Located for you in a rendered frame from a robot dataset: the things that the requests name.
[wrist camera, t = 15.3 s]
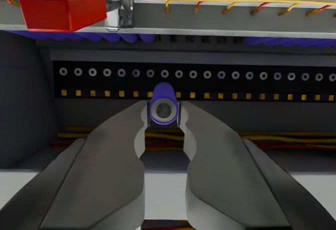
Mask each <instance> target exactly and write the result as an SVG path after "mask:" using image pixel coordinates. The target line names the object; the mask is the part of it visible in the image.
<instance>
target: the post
mask: <svg viewBox="0 0 336 230"><path fill-rule="evenodd" d="M26 40H27V54H28V67H18V66H1V65H0V169H9V168H11V167H13V166H14V165H16V164H17V163H19V162H21V161H22V160H24V159H26V158H27V157H29V156H31V155H32V154H34V153H36V152H37V151H39V150H41V149H42V148H44V147H45V146H47V145H49V144H50V143H52V142H54V141H55V140H57V139H60V137H58V136H57V133H62V130H61V127H60V123H59V120H58V116H57V112H56V109H55V105H54V101H53V98H52V94H51V90H50V87H49V83H48V80H47V76H46V72H45V69H44V65H43V61H42V58H41V54H40V51H39V47H38V46H36V39H34V38H30V37H26Z"/></svg>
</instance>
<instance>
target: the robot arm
mask: <svg viewBox="0 0 336 230"><path fill-rule="evenodd" d="M177 104H178V116H177V126H178V127H180V128H181V129H182V130H183V132H184V145H183V150H184V152H185V153H186V154H187V156H188V157H189V159H190V163H189V165H188V170H187V179H186V189H185V206H186V217H187V220H188V222H189V224H190V225H191V226H192V227H194V228H195V229H197V230H336V221H335V219H334V218H333V217H332V216H331V215H330V213H329V212H328V211H327V210H326V209H325V208H324V207H323V206H322V205H321V203H320V202H319V201H318V200H317V199H316V198H315V197H314V196H313V195H312V194H311V193H310V192H309V191H308V190H307V189H306V188H304V187H303V186H302V185H301V184H300V183H299V182H298V181H297V180H296V179H294V178H293V177H292V176H291V175H290V174H289V173H288V172H287V171H285V170H284V169H283V168H282V167H281V166H280V165H279V164H278V163H276V162H275V161H274V160H273V159H272V158H271V157H270V156H269V155H267V154H266V153H265V152H264V151H263V150H262V149H261V148H260V147H258V146H257V145H256V144H255V143H254V142H253V141H252V140H251V139H242V138H241V137H240V136H239V135H238V134H237V133H236V132H235V131H234V130H233V129H231V128H230V127H229V126H228V125H226V124H225V123H224V122H222V121H221V120H219V119H218V118H216V117H214V116H213V115H211V114H209V113H207V112H205V111H204V110H202V109H200V108H198V107H197V106H195V105H193V104H192V103H190V102H188V101H182V102H178V103H177ZM148 126H150V102H147V101H145V100H141V101H139V102H137V103H135V104H134V105H132V106H130V107H128V108H127V109H125V110H123V111H121V112H119V113H118V114H116V115H114V116H112V117H110V118H109V119H107V120H106V121H104V122H103V123H102V124H100V125H99V126H98V127H97V128H95V129H94V130H93V131H92V132H91V133H90V134H89V135H87V136H86V137H85V138H77V139H76V140H75V141H74V142H73V143H71V144H70V145H69V146H68V147H67V148H66V149H65V150H64V151H62V152H61V153H60V154H59V155H58V156H57V157H56V158H55V159H53V160H52V161H51V162H50V163H49V164H48V165H47V166H46V167H45V168H43V169H42V170H41V171H40V172H39V173H38V174H37V175H36V176H34V177H33V178H32V179H31V180H30V181H29V182H28V183H27V184H25V185H24V186H23V187H22V188H21V189H20V190H19V191H18V192H17V193H16V194H15V195H14V196H13V197H12V198H11V199H10V200H9V201H8V202H7V203H6V204H5V205H4V206H3V207H2V208H1V210H0V230H136V229H137V228H139V227H140V226H141V224H142V223H143V221H144V218H145V168H144V164H143V162H142V161H141V160H140V159H139V158H140V156H141V155H142V153H143V152H144V151H145V129H146V128H147V127H148Z"/></svg>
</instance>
